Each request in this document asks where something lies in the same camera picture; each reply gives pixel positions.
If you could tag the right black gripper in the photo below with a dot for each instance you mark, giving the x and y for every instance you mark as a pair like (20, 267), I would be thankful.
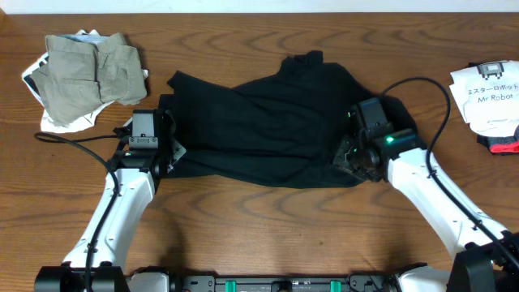
(340, 156)

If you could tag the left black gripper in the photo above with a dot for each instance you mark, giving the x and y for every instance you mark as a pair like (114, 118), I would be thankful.
(169, 143)

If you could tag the black t-shirt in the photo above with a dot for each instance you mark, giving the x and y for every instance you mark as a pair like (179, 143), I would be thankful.
(279, 131)

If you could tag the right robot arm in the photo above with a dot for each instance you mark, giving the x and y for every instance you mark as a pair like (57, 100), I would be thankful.
(484, 251)

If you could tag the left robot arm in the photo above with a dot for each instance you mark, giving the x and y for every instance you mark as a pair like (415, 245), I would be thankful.
(146, 153)

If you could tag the white printed garment under khaki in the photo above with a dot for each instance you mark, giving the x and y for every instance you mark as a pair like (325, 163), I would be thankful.
(65, 125)

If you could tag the khaki folded shirt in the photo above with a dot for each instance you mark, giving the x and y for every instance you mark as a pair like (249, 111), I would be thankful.
(77, 77)

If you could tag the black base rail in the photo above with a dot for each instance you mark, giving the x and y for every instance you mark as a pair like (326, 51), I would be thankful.
(355, 282)

